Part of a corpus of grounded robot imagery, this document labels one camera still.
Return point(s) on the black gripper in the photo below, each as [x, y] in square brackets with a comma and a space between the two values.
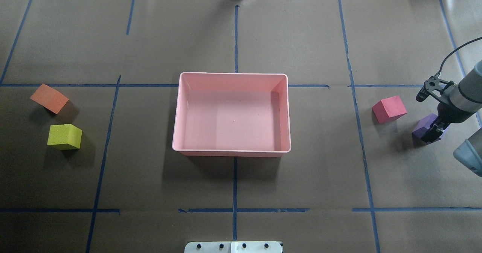
[446, 116]

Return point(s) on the purple foam block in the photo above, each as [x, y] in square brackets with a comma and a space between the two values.
[425, 122]

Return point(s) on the orange foam block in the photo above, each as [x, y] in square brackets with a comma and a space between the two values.
[49, 98]

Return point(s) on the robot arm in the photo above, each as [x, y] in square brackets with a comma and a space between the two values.
[457, 102]

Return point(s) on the pink plastic bin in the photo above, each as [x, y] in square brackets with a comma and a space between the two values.
[232, 115]

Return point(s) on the red foam block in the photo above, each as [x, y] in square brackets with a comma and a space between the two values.
[389, 109]

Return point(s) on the yellow foam block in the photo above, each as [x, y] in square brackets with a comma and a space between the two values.
[64, 137]

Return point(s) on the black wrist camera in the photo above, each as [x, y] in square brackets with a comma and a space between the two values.
[437, 88]

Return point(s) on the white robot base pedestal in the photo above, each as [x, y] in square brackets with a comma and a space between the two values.
[234, 247]

